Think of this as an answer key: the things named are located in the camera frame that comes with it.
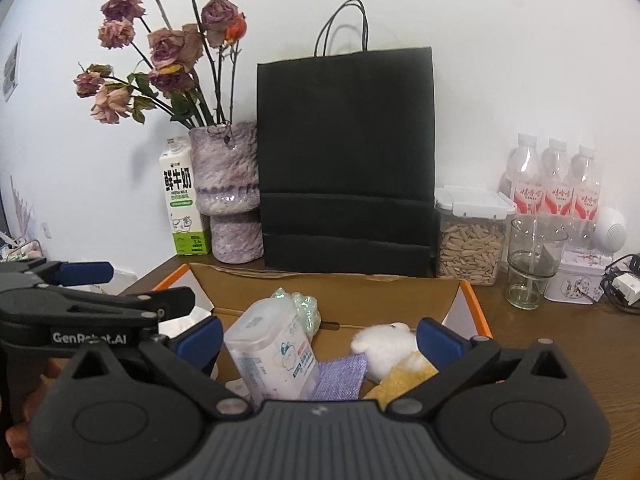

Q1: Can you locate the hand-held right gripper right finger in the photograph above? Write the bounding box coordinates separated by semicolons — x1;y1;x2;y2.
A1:
384;317;591;418

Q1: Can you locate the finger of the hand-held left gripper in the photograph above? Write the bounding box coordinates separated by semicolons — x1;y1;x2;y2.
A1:
0;286;197;322
0;260;114;293

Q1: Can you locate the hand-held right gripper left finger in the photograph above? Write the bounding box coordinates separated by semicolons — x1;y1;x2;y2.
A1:
60;316;251;417

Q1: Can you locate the white and yellow plush toy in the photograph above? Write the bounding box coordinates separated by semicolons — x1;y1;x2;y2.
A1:
350;321;440;408

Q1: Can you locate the white plastic wipes container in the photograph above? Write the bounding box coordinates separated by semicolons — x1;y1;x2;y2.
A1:
223;297;321;406

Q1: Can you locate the orange cardboard box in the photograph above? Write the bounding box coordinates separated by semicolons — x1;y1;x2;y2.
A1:
152;262;493;401

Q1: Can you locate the purple linen pouch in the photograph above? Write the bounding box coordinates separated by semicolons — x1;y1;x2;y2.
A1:
300;353;370;401

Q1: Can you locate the iridescent ball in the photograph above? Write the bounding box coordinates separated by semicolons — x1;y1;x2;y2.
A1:
270;287;322;341

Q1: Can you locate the brown wooden desktop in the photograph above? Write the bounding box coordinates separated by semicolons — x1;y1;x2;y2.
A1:
120;252;640;480

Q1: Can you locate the person's left hand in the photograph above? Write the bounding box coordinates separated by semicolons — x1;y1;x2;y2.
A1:
7;362;63;458

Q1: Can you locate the white flat panel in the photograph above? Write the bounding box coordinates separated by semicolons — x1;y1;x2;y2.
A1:
112;267;138;296

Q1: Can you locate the pale spiky ornament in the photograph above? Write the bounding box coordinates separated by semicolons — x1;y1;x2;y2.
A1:
9;175;38;241

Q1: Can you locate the clear container of seeds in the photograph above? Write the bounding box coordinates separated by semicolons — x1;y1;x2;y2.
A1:
434;185;517;286

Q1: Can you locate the clear glass cup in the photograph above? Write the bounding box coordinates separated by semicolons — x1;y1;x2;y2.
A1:
506;216;569;311

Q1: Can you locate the white green milk carton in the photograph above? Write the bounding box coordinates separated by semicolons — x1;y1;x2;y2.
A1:
159;136;211;257

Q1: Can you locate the purple marbled vase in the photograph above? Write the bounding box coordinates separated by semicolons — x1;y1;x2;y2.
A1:
188;121;264;264

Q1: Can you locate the white printed tin box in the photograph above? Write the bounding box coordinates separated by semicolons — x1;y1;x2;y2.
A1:
544;249;613;306

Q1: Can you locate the clear water bottle red label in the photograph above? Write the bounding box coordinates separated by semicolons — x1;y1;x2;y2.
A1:
541;137;573;241
500;133;546;211
570;145;602;241

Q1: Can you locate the white round speaker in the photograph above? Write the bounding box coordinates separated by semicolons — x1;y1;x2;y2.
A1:
592;206;627;253

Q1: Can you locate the black paper bag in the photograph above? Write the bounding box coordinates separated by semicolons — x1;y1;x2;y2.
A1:
256;0;436;277

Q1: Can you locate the dried pink rose bouquet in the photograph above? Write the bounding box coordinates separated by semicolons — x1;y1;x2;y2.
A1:
74;0;248;128

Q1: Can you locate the white charger with cable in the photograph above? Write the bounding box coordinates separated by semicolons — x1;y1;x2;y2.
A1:
602;255;640;311

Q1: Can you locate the framed wall picture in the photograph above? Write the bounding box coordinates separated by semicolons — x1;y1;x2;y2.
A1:
1;32;23;103

